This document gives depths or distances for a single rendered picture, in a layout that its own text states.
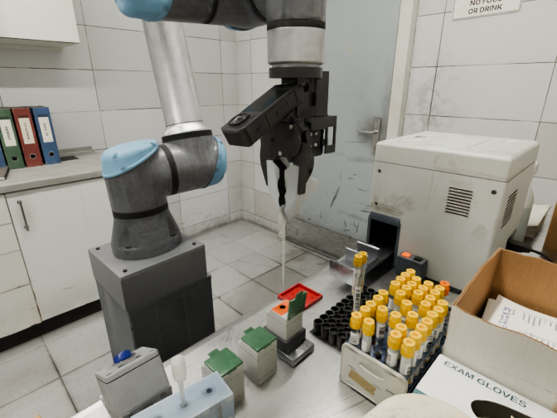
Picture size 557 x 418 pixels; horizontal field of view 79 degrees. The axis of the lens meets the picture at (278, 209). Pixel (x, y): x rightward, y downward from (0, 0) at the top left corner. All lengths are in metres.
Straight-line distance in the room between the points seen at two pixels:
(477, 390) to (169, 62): 0.78
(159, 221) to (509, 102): 1.77
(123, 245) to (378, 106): 1.81
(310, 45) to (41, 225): 1.80
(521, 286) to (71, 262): 2.00
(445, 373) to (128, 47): 2.64
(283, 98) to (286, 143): 0.06
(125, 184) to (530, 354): 0.69
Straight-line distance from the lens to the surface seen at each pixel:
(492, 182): 0.75
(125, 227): 0.77
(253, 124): 0.41
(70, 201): 2.06
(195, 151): 0.77
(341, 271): 0.75
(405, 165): 0.80
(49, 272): 2.16
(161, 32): 0.83
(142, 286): 0.75
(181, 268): 0.77
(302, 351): 0.60
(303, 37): 0.45
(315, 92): 0.49
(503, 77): 2.09
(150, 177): 0.74
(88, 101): 2.67
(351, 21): 2.41
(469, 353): 0.55
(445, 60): 2.17
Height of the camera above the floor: 1.30
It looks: 20 degrees down
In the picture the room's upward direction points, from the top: straight up
